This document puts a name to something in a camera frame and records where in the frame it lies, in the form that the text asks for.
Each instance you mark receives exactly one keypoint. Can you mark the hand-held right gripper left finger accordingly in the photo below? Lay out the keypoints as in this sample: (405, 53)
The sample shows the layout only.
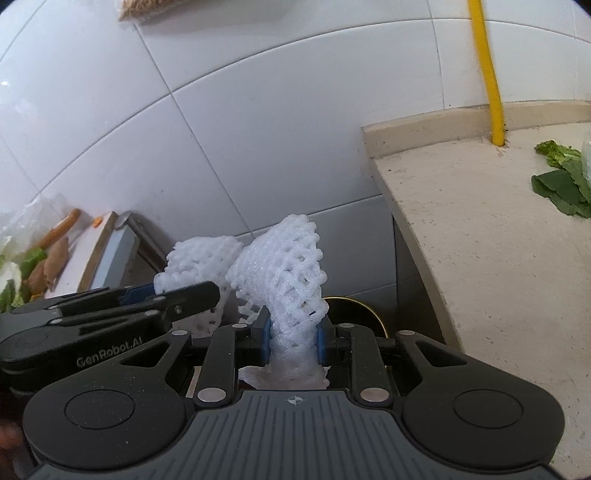
(261, 337)

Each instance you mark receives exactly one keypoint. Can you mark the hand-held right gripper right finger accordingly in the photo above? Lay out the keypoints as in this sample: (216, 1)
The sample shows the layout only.
(326, 344)

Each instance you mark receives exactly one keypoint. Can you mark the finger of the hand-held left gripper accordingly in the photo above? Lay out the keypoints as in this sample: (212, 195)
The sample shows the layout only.
(136, 293)
(184, 300)

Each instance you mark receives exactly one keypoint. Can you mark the black bin with gold rim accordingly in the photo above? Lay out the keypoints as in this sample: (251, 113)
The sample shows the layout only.
(364, 318)

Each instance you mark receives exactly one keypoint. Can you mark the person's left hand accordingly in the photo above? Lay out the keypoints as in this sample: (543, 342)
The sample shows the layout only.
(8, 436)

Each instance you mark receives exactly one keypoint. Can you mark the metal rack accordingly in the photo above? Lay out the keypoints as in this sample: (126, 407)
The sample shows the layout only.
(147, 244)

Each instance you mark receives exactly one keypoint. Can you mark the brown sweet potato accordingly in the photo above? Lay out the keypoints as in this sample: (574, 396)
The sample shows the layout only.
(55, 263)
(36, 279)

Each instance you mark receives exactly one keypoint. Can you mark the white green cabbage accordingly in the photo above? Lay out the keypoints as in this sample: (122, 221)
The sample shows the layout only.
(8, 286)

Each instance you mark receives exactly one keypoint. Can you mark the small green leaf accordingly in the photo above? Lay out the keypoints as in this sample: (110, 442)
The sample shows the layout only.
(33, 259)

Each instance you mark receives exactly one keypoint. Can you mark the orange brown sausage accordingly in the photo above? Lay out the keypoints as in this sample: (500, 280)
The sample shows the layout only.
(60, 228)

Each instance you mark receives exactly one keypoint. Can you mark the clear plastic bag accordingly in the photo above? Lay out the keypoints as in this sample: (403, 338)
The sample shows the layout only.
(27, 217)

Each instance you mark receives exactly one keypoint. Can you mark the dark green vegetable leaf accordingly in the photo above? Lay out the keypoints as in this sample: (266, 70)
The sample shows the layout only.
(561, 189)

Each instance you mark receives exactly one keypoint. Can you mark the clear bag of brown food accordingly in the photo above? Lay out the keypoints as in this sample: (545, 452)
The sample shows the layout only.
(152, 8)

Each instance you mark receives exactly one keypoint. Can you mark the light green lettuce leaf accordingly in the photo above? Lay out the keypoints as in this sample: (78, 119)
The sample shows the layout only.
(556, 152)

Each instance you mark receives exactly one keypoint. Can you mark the yellow pipe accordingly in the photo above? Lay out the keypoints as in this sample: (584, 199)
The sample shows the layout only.
(485, 60)

